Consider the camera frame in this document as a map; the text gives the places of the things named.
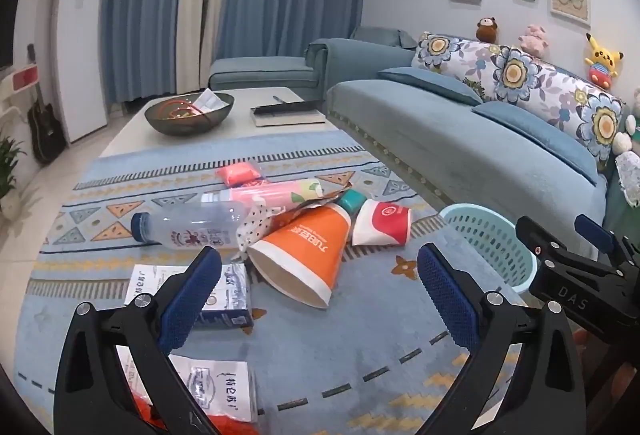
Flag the potted green plant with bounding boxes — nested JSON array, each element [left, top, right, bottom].
[[0, 135, 28, 221]]

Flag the blue fabric sofa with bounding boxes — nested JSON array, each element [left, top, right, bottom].
[[207, 26, 640, 266]]

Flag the dark mesh bowl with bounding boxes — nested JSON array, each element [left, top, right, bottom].
[[144, 91, 236, 137]]

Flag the black television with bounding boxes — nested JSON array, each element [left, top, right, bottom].
[[0, 0, 23, 71]]

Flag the pink label plastic bottle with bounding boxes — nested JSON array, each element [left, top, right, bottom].
[[200, 179, 326, 218]]

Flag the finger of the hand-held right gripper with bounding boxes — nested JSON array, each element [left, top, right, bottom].
[[574, 214, 640, 271], [516, 216, 621, 276]]

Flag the clear plastic bottle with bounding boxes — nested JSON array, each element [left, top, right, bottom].
[[131, 204, 251, 250]]

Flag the white coffee table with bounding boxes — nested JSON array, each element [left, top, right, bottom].
[[100, 86, 351, 158]]

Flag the blue white milk carton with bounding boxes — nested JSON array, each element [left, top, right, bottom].
[[192, 262, 255, 330]]

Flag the large butterfly picture frame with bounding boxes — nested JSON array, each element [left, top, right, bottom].
[[550, 0, 591, 27]]

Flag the grey blue cushion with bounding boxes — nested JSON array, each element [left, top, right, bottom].
[[350, 26, 418, 50]]

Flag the thick grey book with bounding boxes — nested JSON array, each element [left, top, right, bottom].
[[250, 108, 327, 128]]

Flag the white red wall shelf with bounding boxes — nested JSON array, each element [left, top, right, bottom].
[[0, 62, 41, 126]]

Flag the yellow plush toy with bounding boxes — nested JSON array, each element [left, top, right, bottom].
[[584, 32, 625, 90]]

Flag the light blue plastic basket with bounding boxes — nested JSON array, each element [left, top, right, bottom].
[[440, 204, 538, 293]]

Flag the white printed packet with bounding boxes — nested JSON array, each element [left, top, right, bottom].
[[115, 345, 258, 435], [124, 264, 193, 308]]

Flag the orange cord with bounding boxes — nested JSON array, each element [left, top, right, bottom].
[[160, 99, 201, 120]]

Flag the blue flat cushion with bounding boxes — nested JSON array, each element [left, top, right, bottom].
[[471, 102, 599, 186], [377, 66, 483, 107]]

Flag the pink wrapped packet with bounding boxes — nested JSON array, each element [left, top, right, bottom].
[[216, 160, 264, 189]]

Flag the white speckled cushion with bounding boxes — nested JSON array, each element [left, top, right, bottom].
[[614, 150, 640, 208]]

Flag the white paper cards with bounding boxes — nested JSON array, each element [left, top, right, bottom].
[[190, 88, 226, 112]]

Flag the pink pig plush toy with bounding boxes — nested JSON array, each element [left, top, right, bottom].
[[517, 24, 551, 56]]

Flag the blue patterned rug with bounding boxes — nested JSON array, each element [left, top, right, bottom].
[[15, 130, 551, 435]]

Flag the brown monkey plush toy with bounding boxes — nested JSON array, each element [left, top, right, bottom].
[[475, 16, 501, 43]]

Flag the polka dot paper bag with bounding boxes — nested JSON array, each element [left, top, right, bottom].
[[231, 182, 353, 263]]

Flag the orange paper cup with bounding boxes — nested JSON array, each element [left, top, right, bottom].
[[247, 204, 351, 310]]

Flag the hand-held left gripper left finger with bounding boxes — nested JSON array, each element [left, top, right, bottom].
[[52, 245, 223, 435]]

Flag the black acoustic guitar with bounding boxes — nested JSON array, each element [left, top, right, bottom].
[[25, 44, 68, 165]]

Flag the red white paper cup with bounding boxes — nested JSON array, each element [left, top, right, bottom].
[[351, 200, 412, 248]]

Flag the white green plush toy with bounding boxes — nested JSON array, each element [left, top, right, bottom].
[[612, 88, 640, 156]]

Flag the white sheer curtain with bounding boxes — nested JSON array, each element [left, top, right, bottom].
[[175, 0, 226, 91]]

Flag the thin black notebook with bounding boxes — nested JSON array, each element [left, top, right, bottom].
[[254, 100, 326, 114]]

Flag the floral back pillow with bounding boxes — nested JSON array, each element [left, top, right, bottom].
[[411, 32, 507, 83], [492, 46, 626, 161]]

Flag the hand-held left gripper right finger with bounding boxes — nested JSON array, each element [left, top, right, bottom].
[[416, 242, 586, 435]]

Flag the teal wrapped packet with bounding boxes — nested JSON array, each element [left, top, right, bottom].
[[337, 189, 368, 216]]

